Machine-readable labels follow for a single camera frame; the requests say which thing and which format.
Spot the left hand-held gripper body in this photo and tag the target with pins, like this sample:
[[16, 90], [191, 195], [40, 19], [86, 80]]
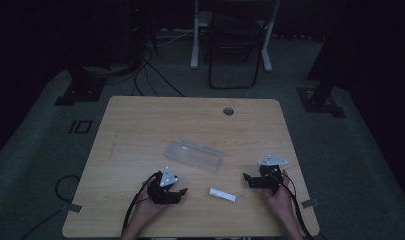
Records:
[[161, 195]]

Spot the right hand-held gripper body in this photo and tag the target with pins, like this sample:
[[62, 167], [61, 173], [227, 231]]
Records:
[[270, 176]]

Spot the person's left hand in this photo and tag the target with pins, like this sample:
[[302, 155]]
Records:
[[146, 208]]

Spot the person's right hand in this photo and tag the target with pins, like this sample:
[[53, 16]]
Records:
[[280, 201]]

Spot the small white plastic stick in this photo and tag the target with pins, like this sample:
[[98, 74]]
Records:
[[222, 194]]

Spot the clear plastic box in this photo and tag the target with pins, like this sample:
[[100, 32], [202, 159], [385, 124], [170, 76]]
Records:
[[193, 155]]

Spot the grey tape piece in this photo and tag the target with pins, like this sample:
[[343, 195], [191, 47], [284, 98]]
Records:
[[71, 208], [310, 203]]

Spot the black stand with base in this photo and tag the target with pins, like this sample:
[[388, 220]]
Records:
[[320, 96]]

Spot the black stand base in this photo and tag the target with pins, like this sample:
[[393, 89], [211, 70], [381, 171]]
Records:
[[81, 88]]

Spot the black folding chair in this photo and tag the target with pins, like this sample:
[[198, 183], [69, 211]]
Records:
[[235, 40]]

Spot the white desk frame leg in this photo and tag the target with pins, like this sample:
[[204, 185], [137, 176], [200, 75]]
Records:
[[267, 50], [194, 40]]

